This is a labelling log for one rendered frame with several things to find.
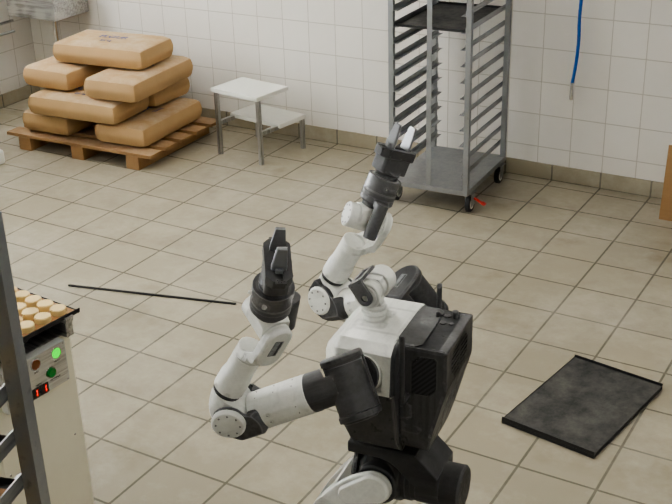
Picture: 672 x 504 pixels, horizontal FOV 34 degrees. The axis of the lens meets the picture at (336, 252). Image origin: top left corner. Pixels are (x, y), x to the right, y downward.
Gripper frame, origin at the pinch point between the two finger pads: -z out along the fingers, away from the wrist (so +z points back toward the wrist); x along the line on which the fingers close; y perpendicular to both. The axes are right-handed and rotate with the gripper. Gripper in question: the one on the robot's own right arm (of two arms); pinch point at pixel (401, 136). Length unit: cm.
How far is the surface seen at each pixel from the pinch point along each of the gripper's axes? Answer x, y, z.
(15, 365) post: 112, -47, 40
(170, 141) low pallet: -204, 393, 128
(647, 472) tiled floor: -167, -18, 98
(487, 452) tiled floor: -134, 26, 118
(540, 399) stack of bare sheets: -171, 39, 102
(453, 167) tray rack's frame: -290, 234, 66
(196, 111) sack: -231, 415, 110
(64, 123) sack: -156, 444, 144
